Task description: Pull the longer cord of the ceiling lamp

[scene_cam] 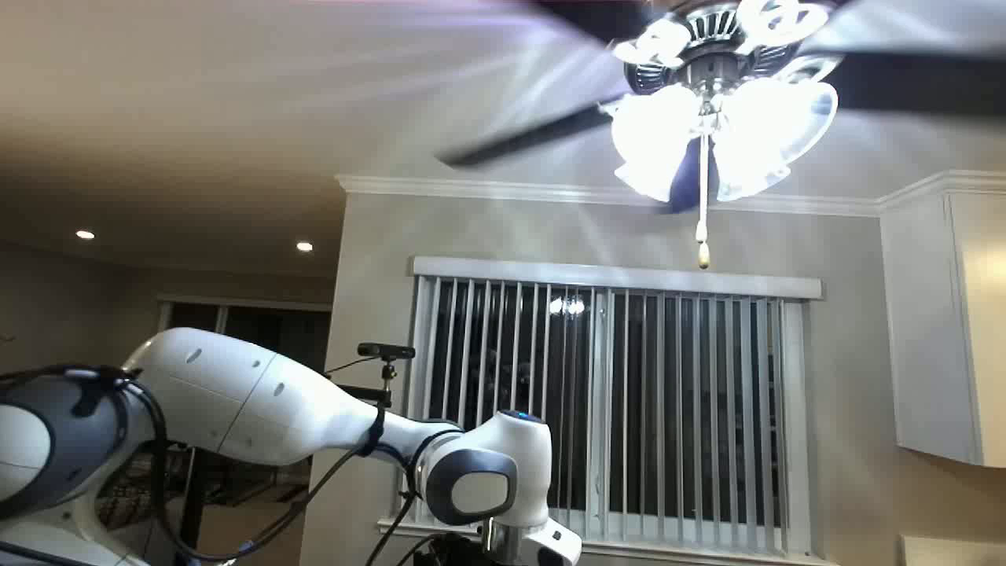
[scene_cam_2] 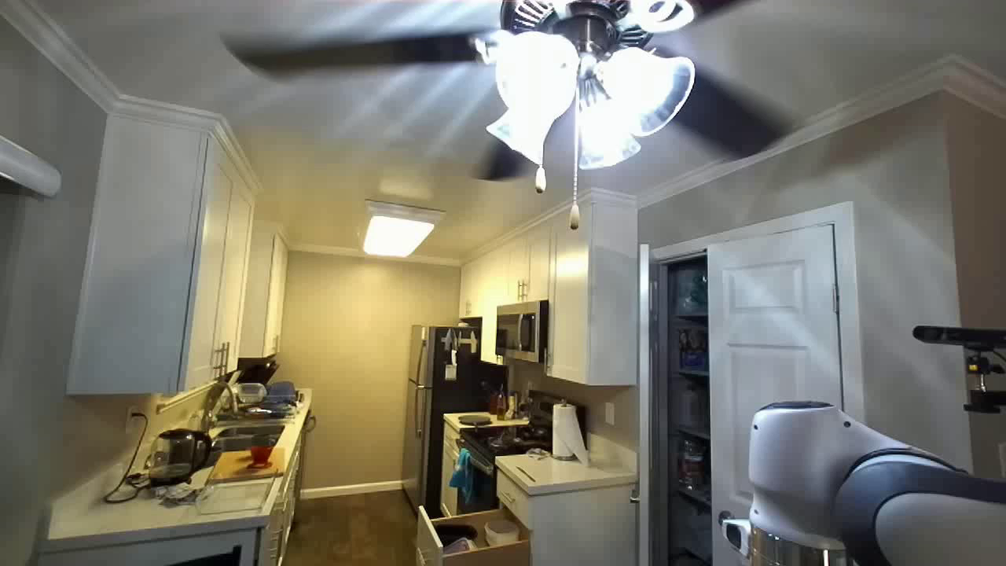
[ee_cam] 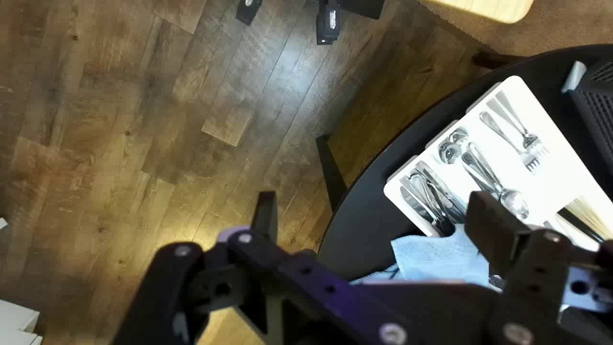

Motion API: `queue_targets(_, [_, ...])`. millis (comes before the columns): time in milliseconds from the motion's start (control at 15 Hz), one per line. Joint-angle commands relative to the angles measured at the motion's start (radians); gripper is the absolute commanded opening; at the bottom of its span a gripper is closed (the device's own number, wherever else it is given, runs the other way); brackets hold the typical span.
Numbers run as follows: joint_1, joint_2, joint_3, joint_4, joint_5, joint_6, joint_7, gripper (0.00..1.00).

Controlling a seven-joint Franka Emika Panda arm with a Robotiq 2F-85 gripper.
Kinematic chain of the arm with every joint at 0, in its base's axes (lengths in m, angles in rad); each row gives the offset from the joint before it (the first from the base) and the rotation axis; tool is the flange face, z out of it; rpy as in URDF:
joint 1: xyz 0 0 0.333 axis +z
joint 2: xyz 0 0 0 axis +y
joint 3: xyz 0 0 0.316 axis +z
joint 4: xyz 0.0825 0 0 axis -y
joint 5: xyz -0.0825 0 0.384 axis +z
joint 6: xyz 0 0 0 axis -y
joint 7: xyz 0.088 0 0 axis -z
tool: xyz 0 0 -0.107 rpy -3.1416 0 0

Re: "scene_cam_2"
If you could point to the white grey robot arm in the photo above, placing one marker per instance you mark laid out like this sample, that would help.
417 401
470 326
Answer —
834 491

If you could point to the white upper cabinet right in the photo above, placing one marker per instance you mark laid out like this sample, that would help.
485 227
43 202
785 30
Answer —
589 274

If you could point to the ceiling fan with lamp shades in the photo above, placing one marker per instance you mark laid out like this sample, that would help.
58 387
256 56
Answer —
597 63

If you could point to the stainless over-range microwave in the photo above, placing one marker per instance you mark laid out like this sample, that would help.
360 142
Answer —
523 332

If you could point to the white pantry door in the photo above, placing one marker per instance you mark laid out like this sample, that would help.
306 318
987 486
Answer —
773 338

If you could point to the open white drawer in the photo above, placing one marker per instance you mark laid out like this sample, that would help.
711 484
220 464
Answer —
471 539

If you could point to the white upper cabinet left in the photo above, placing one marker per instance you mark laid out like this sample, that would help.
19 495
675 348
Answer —
166 257

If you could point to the paper towel roll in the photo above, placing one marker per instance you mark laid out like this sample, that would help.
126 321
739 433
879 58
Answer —
567 434

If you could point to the white cabinet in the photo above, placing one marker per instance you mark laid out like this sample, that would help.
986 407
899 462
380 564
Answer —
589 274
166 257
266 294

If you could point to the black stove range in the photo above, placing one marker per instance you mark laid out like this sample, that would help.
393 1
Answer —
481 446

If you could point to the black refrigerator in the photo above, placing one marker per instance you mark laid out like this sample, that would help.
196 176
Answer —
445 376

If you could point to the rectangular ceiling light panel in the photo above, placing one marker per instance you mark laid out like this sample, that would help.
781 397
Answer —
396 232

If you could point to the white far upper cabinet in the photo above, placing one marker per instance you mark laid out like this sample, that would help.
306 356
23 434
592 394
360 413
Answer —
266 294

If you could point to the wooden cutting board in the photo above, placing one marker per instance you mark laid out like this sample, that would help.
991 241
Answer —
256 454

